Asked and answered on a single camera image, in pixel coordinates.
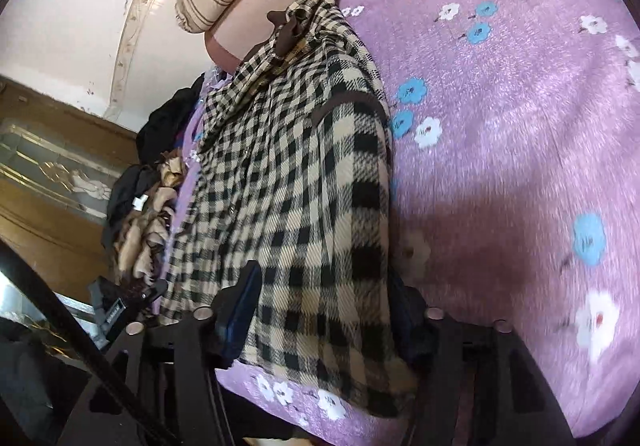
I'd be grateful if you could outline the black beige checkered coat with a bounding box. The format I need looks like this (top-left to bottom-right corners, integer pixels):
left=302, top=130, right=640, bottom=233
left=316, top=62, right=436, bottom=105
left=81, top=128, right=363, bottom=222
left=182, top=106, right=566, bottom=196
left=160, top=0, right=416, bottom=418

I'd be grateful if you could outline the beige brown clothes pile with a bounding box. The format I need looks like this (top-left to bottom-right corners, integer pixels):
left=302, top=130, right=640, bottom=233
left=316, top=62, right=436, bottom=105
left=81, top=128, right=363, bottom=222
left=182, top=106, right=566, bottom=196
left=114, top=149, right=186, bottom=287

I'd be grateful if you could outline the wooden wardrobe with glass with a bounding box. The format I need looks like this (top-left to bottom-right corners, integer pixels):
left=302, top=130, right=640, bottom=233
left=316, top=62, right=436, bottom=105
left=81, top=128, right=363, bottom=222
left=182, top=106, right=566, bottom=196
left=0, top=75, right=141, bottom=362

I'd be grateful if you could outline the black garment pile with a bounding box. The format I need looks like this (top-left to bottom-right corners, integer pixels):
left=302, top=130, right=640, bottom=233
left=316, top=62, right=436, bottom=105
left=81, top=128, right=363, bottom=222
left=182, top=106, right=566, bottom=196
left=101, top=74, right=205, bottom=251

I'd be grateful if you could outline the purple floral bed sheet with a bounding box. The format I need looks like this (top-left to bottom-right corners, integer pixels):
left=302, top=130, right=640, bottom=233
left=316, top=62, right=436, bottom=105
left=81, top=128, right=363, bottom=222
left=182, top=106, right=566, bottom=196
left=150, top=0, right=640, bottom=446

